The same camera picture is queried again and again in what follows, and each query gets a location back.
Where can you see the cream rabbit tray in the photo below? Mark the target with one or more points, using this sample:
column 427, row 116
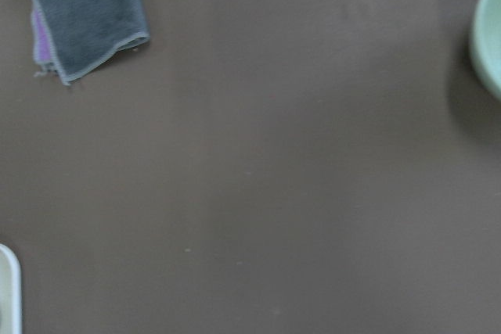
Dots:
column 11, row 293

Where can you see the grey folded cloth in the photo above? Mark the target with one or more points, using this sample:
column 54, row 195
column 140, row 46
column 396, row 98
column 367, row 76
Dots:
column 74, row 37

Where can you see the green bowl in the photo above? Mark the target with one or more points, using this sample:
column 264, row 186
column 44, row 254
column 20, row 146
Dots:
column 484, row 44

